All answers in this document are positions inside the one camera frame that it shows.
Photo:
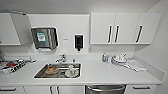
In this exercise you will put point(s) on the stainless steel dishwasher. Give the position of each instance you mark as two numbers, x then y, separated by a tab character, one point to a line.
105	90

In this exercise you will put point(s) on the black soap dispenser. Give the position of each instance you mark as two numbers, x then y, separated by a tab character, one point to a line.
78	41

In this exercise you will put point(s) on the small chrome soap pump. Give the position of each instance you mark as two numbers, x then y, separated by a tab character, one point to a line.
73	61

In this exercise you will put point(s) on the blue dish soap bottle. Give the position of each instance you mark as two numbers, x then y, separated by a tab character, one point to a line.
104	58

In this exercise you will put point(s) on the white mug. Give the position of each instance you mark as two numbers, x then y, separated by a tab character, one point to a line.
71	68

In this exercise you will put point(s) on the chrome sink faucet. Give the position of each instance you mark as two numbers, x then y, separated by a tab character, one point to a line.
61	59

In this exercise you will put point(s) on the white patterned bowl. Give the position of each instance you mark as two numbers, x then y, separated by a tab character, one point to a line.
75	74

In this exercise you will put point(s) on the orange sponge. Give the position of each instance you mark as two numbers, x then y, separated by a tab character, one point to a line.
52	68

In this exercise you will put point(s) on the grey paper towel dispenser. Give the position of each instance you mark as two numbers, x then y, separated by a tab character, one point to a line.
45	39

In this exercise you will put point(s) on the grey bowl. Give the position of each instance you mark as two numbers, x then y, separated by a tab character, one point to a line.
50	73

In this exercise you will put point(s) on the steel kitchen sink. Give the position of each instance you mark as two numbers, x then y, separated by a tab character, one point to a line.
40	74

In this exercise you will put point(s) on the stack of white dishes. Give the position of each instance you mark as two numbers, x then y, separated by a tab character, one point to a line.
136	65

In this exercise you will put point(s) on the white base cabinet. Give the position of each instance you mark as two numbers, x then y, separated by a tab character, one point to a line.
40	90

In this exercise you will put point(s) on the white drawer unit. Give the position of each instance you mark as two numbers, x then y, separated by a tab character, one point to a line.
140	90

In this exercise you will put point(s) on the small grey wall label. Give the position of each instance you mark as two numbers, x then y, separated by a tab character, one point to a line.
65	38

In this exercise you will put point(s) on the white three-door wall cabinet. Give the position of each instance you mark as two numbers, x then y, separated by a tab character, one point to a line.
125	28

